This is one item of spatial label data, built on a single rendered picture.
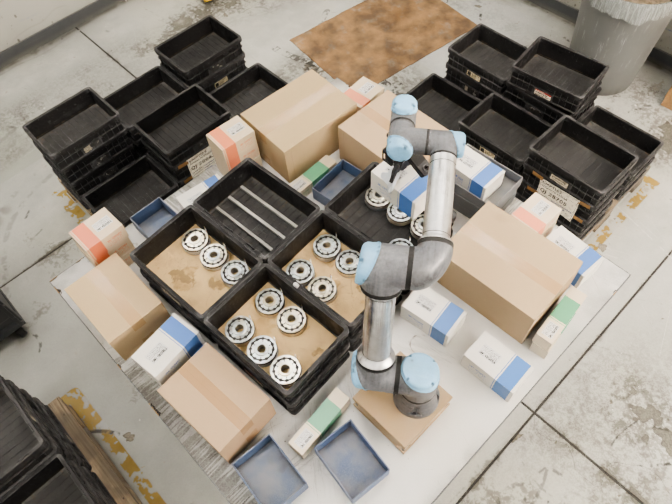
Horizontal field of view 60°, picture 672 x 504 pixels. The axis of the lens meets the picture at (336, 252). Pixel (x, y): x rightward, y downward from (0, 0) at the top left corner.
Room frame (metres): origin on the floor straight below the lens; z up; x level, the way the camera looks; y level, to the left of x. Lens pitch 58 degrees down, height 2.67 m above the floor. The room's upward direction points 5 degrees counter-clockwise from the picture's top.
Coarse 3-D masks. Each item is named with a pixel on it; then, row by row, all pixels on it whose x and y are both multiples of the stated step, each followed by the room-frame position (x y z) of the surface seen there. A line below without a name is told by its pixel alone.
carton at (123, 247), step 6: (126, 240) 1.28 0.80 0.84; (78, 246) 1.26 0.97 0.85; (120, 246) 1.26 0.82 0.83; (126, 246) 1.27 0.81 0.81; (132, 246) 1.29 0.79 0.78; (84, 252) 1.23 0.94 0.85; (108, 252) 1.23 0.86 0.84; (114, 252) 1.24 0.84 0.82; (120, 252) 1.25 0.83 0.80; (126, 252) 1.27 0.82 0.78; (90, 258) 1.20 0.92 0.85; (102, 258) 1.21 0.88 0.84; (96, 264) 1.19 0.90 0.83
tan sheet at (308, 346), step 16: (288, 304) 0.95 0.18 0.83; (256, 320) 0.90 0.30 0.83; (272, 320) 0.89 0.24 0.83; (256, 336) 0.84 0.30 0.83; (272, 336) 0.83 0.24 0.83; (304, 336) 0.82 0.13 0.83; (320, 336) 0.82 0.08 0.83; (288, 352) 0.77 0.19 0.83; (304, 352) 0.76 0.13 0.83; (320, 352) 0.76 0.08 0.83; (304, 368) 0.71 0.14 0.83
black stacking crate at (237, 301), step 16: (256, 288) 1.01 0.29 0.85; (288, 288) 0.98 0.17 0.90; (240, 304) 0.96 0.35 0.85; (304, 304) 0.92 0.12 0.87; (208, 320) 0.87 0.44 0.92; (224, 320) 0.90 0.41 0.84; (320, 320) 0.87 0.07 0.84; (336, 336) 0.81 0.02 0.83; (336, 352) 0.75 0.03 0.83; (320, 368) 0.70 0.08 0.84; (304, 384) 0.64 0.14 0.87; (288, 400) 0.60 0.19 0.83
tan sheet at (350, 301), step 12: (312, 240) 1.21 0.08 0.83; (300, 252) 1.16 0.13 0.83; (312, 252) 1.16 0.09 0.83; (288, 264) 1.11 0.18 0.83; (312, 264) 1.11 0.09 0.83; (324, 264) 1.10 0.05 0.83; (336, 276) 1.05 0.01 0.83; (348, 288) 0.99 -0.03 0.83; (336, 300) 0.95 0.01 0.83; (348, 300) 0.95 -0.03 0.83; (360, 300) 0.94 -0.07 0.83; (348, 312) 0.90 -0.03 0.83; (360, 312) 0.89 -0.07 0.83
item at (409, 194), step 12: (384, 168) 1.28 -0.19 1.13; (408, 168) 1.27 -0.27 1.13; (372, 180) 1.26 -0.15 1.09; (408, 180) 1.22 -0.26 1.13; (420, 180) 1.21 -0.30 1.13; (384, 192) 1.22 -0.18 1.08; (396, 192) 1.18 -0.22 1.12; (408, 192) 1.17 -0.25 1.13; (420, 192) 1.16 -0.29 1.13; (396, 204) 1.18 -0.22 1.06; (408, 204) 1.14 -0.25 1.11; (420, 204) 1.14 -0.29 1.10
